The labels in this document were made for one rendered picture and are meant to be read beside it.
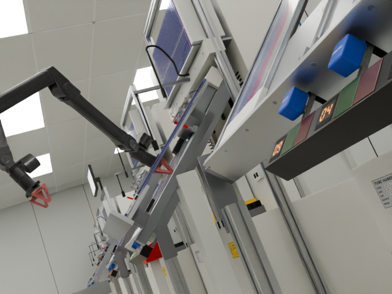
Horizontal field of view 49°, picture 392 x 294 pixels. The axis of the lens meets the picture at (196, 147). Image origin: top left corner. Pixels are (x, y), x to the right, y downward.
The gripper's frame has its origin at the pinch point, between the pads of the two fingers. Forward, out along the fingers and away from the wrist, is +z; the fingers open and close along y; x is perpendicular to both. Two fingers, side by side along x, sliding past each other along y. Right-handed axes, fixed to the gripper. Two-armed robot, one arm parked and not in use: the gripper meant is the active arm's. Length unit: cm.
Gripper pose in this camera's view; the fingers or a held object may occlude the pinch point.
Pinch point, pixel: (171, 171)
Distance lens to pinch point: 198.4
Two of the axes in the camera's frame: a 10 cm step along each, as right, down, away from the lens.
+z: 8.8, 4.8, 0.7
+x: -4.1, 8.2, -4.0
